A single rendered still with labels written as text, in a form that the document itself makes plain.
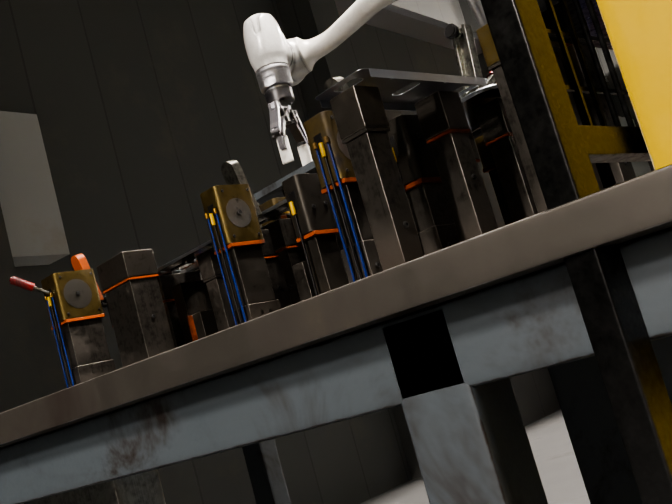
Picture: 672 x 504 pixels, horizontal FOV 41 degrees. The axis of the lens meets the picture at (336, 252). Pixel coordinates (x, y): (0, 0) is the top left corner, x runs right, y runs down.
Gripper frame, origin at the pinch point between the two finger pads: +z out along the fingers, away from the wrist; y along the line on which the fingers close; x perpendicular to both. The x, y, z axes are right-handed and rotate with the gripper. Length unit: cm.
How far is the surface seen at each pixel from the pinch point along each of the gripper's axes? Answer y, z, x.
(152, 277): 40, 24, -26
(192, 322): 31, 35, -24
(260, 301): 59, 39, 7
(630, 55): 132, 39, 81
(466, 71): 45, 8, 55
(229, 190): 60, 17, 7
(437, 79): 91, 21, 57
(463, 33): 46, 1, 57
